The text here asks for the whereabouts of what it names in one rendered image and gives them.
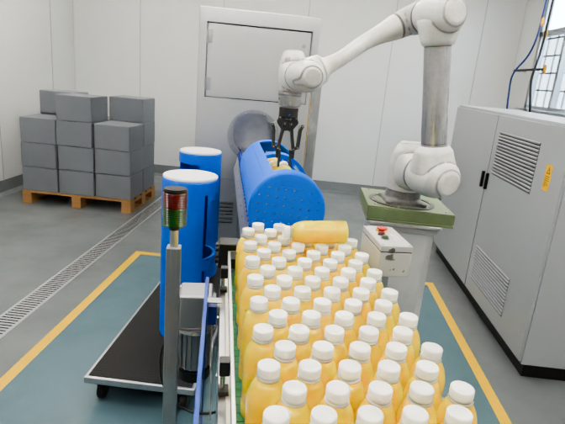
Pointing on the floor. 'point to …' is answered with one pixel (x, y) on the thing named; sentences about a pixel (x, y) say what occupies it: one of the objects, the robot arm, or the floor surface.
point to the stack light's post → (173, 257)
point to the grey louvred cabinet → (511, 231)
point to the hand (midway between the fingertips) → (284, 158)
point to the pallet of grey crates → (89, 149)
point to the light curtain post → (311, 132)
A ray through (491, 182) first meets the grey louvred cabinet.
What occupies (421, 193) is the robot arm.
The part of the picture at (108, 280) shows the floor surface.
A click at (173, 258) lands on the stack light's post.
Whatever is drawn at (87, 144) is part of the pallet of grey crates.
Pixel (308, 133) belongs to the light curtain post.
